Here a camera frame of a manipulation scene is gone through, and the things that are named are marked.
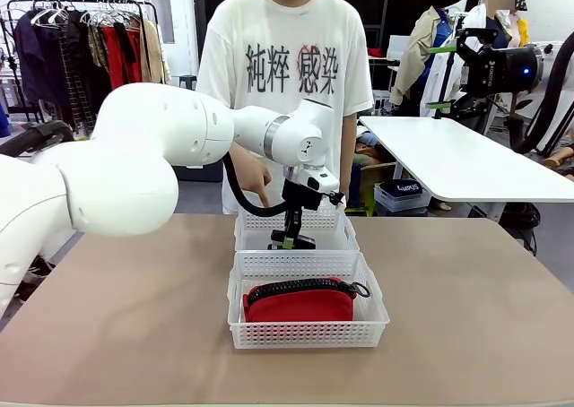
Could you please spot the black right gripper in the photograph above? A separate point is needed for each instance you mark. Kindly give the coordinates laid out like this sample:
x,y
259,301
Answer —
x,y
498,73

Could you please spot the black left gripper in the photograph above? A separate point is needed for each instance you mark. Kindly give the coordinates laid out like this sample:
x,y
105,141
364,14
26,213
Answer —
x,y
300,196

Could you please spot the black stapler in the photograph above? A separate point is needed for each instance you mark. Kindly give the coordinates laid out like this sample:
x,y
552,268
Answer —
x,y
307,242

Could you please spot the red zippered pencil case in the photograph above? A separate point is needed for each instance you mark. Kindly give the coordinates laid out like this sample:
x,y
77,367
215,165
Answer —
x,y
300,306

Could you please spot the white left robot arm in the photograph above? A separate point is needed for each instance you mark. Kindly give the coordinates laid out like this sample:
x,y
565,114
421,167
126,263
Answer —
x,y
134,156

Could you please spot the person's right forearm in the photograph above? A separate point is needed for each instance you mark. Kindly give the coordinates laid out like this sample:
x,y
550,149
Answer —
x,y
240,160

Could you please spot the person's left forearm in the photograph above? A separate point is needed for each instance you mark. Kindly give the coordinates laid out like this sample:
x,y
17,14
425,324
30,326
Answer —
x,y
349,165

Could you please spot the person's right hand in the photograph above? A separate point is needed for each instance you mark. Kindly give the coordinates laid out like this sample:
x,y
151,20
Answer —
x,y
255,180

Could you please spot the mannequin with beige coat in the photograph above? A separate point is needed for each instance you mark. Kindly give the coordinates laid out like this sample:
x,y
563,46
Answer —
x,y
417,66

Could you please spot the white perforated plastic basket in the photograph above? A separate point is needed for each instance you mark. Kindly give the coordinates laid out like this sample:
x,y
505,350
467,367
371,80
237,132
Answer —
x,y
305,333
341,227

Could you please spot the white background table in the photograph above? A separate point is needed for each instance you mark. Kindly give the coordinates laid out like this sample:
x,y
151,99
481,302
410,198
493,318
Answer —
x,y
471,165

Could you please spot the dark grey storage bin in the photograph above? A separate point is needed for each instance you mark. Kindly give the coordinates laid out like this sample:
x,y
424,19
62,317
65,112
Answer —
x,y
202,174

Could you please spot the white crate with dark cloth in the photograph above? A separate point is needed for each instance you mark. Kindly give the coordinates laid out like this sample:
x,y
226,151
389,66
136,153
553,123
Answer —
x,y
399,201

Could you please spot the black bag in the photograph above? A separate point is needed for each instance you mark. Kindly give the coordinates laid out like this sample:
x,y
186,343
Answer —
x,y
520,219

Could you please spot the person in white t-shirt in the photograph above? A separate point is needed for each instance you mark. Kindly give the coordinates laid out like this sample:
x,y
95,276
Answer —
x,y
278,26

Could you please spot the beige hanging garment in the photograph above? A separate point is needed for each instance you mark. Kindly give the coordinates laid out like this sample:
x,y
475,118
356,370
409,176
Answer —
x,y
154,53

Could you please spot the red hanging garment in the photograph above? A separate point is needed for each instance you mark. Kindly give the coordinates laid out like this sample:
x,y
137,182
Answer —
x,y
121,57

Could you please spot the seated person in dark clothes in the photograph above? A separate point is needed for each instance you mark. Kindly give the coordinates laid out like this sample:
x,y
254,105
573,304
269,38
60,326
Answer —
x,y
40,268

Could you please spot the dark navy hanging garment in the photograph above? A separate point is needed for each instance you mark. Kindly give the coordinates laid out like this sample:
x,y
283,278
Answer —
x,y
36,57

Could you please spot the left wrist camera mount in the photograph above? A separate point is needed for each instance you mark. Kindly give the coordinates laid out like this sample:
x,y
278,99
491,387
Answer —
x,y
337,198

